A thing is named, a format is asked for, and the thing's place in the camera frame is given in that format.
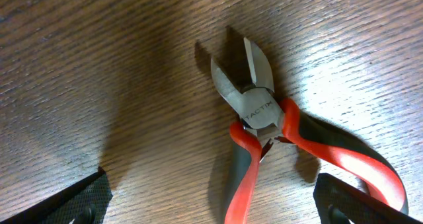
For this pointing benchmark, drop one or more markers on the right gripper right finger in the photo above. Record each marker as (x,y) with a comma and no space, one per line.
(339,202)

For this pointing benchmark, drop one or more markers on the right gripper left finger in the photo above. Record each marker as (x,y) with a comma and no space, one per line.
(85,201)

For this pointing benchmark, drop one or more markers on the red handled pliers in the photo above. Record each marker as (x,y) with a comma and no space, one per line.
(257,109)

